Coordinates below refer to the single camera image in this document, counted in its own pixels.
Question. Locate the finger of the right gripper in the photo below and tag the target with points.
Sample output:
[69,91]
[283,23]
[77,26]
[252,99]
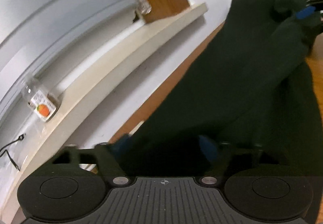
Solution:
[306,12]

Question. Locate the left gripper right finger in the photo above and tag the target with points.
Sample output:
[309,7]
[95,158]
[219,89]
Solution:
[210,152]

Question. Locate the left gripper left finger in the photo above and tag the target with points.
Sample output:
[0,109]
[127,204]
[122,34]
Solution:
[100,155]

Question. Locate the black garment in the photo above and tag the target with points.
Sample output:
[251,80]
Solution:
[250,87]

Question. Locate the clear bottle orange label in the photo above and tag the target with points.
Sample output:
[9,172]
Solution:
[39,99]

